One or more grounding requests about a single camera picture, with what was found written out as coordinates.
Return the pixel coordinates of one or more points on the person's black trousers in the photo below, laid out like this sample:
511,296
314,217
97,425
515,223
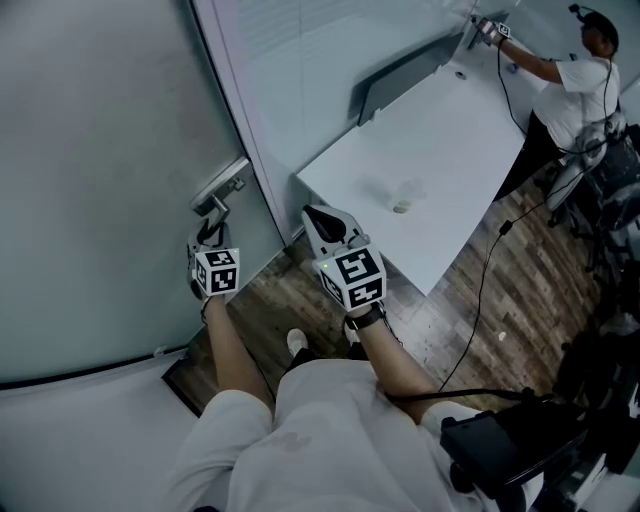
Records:
302,359

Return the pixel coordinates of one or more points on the black wristwatch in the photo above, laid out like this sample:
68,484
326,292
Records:
367,318

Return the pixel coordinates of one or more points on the person's right white shoe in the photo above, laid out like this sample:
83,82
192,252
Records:
354,336

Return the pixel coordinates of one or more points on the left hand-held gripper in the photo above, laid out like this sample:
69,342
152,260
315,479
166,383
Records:
215,272

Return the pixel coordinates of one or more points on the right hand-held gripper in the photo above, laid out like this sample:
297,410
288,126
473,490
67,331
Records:
355,280

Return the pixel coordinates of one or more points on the frosted glass door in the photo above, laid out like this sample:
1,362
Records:
110,175

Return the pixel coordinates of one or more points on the person's left white shoe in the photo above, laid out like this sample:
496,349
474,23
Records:
297,341

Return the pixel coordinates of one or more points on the person's white shirt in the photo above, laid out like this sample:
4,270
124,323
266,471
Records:
340,450

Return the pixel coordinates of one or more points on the person's left forearm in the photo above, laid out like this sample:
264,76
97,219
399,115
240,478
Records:
235,350

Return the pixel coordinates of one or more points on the person's right forearm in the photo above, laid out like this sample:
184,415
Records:
390,365

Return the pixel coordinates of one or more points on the white desk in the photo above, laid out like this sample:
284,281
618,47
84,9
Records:
425,150

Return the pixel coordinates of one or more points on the person's white shoe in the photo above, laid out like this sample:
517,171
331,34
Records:
354,336
297,341

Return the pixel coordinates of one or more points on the black waist bag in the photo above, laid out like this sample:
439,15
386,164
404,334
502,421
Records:
525,440

